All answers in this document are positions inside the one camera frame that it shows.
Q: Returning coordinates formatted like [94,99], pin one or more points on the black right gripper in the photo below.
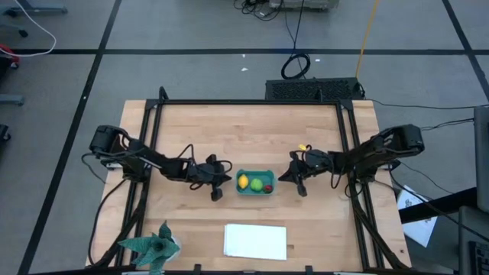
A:
[315,164]

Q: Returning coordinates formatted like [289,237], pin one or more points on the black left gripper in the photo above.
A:
[204,172]

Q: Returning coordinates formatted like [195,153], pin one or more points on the yellow toy lemon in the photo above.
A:
[243,181]

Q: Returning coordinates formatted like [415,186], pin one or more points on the red toy strawberry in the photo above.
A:
[268,188]

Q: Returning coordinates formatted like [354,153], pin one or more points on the teal plastic tupperware container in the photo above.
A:
[255,172]

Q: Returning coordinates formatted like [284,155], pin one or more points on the green toy cabbage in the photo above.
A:
[256,185]

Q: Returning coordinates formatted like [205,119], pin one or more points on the yellow tag on arm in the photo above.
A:
[302,146]

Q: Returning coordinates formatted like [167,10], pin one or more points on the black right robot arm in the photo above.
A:
[374,153]

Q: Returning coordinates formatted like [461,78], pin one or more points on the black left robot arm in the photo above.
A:
[153,160]

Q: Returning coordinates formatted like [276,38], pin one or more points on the white folded cloth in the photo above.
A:
[255,241]

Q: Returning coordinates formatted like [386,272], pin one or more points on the white plant pot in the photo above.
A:
[177,240]

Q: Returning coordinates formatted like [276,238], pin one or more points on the black computer case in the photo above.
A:
[313,89]

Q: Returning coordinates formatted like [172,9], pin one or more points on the black table edge clamp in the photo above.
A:
[308,270]
[197,269]

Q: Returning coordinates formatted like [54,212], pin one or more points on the teal striped artificial plant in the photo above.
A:
[153,246]

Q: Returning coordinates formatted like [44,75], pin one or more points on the white printed paper sheet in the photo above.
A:
[416,229]

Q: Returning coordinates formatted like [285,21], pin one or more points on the black bar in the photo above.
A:
[439,206]

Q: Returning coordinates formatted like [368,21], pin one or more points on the grey device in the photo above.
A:
[302,4]

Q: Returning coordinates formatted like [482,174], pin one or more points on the grey desk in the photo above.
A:
[473,229]

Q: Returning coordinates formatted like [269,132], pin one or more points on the grey cabinet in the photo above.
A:
[482,160]

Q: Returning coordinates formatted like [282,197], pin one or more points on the black keyboard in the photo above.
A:
[480,257]

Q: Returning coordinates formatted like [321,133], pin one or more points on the black floor item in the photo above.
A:
[4,133]

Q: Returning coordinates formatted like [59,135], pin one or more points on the grey furniture foot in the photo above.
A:
[11,100]

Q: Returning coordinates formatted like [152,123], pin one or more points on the red object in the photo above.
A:
[9,51]

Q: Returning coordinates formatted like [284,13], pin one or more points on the grey chair base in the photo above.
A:
[38,9]

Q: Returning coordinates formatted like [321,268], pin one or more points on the black aluminium table frame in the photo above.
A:
[248,102]

